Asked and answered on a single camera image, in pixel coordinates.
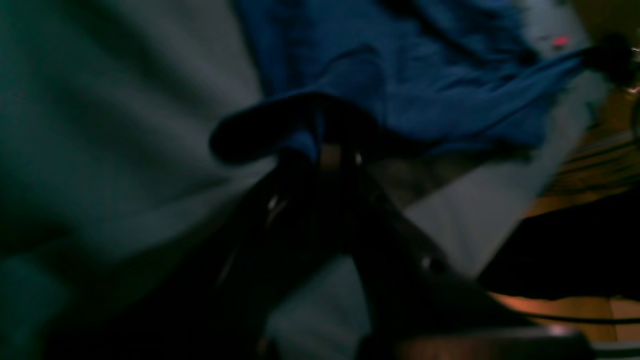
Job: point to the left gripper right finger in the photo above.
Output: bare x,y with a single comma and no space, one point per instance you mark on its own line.
422,309

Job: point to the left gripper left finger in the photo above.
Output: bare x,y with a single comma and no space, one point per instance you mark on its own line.
216,304

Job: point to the light blue table cloth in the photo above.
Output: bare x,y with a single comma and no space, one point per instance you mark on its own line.
108,180

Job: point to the dark blue t-shirt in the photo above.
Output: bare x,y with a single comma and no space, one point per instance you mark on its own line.
406,76

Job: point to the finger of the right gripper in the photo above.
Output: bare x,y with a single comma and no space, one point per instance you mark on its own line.
615,58

